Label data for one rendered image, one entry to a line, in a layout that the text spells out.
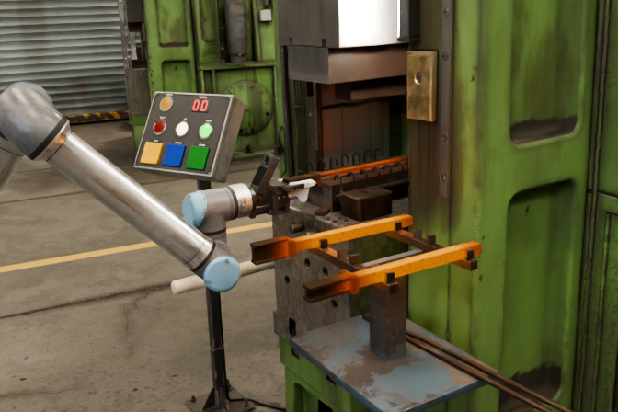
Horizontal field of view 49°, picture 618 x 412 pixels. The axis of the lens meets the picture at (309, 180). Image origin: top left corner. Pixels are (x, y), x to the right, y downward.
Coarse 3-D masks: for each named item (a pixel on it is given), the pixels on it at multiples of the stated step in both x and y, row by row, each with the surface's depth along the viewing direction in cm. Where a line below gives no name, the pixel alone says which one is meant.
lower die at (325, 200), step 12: (396, 156) 226; (336, 168) 213; (396, 168) 205; (324, 180) 193; (336, 180) 193; (348, 180) 193; (360, 180) 194; (372, 180) 197; (384, 180) 199; (396, 180) 202; (312, 192) 197; (324, 192) 192; (336, 192) 190; (396, 192) 203; (324, 204) 193; (336, 204) 191
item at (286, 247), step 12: (396, 216) 167; (408, 216) 166; (348, 228) 159; (360, 228) 159; (372, 228) 161; (384, 228) 163; (264, 240) 150; (276, 240) 149; (288, 240) 150; (300, 240) 152; (312, 240) 153; (336, 240) 156; (252, 252) 148; (264, 252) 148; (276, 252) 150; (288, 252) 151
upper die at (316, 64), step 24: (288, 48) 195; (312, 48) 185; (336, 48) 181; (360, 48) 185; (384, 48) 190; (408, 48) 195; (312, 72) 187; (336, 72) 182; (360, 72) 187; (384, 72) 192
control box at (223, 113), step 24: (168, 96) 235; (192, 96) 230; (216, 96) 225; (168, 120) 232; (192, 120) 227; (216, 120) 222; (240, 120) 227; (144, 144) 234; (192, 144) 224; (216, 144) 219; (144, 168) 232; (168, 168) 226; (216, 168) 219
